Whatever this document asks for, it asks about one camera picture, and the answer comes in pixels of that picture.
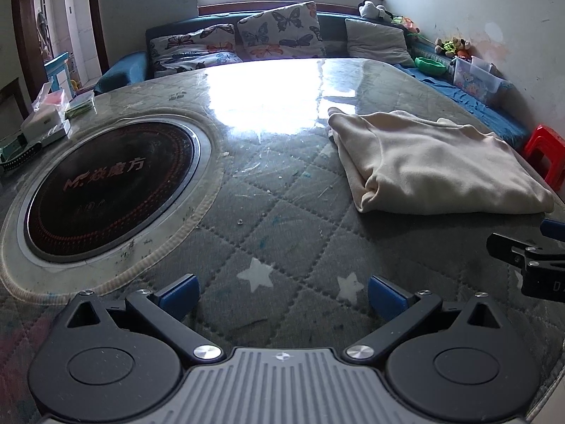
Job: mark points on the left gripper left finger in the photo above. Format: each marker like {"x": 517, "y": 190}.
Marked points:
{"x": 160, "y": 314}

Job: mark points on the butterfly pillow right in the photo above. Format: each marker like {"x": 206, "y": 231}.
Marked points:
{"x": 288, "y": 32}

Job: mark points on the blue corner sofa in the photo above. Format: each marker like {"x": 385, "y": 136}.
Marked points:
{"x": 137, "y": 67}

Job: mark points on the plush toys pile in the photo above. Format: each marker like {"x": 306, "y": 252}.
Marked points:
{"x": 453, "y": 48}

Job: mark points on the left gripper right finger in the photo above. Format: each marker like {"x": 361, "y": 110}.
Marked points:
{"x": 404, "y": 314}

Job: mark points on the grey plain pillow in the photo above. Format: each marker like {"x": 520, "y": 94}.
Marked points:
{"x": 378, "y": 42}

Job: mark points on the clear plastic storage box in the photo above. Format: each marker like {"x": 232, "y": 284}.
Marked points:
{"x": 479, "y": 83}

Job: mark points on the black round induction cooktop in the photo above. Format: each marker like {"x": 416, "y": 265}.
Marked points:
{"x": 110, "y": 188}

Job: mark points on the butterfly pillow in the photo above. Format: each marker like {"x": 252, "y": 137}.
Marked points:
{"x": 211, "y": 46}
{"x": 288, "y": 32}

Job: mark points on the red plastic stool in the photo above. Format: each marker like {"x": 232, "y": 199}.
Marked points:
{"x": 545, "y": 152}

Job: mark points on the panda plush toy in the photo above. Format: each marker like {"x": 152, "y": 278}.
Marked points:
{"x": 368, "y": 10}

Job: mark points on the green plastic bowl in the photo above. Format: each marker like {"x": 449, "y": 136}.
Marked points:
{"x": 430, "y": 67}

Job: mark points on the white box stack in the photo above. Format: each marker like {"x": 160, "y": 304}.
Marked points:
{"x": 48, "y": 110}

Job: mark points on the black round basket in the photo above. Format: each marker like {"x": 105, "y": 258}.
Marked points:
{"x": 20, "y": 157}

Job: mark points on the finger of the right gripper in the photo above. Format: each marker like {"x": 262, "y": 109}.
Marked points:
{"x": 532, "y": 261}
{"x": 553, "y": 229}

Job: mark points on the cream sweater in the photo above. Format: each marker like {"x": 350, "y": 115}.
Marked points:
{"x": 400, "y": 163}

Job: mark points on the blue white small cabinet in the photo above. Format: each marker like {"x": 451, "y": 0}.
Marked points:
{"x": 58, "y": 74}

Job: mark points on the butterfly pillow left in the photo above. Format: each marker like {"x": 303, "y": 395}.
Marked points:
{"x": 211, "y": 46}

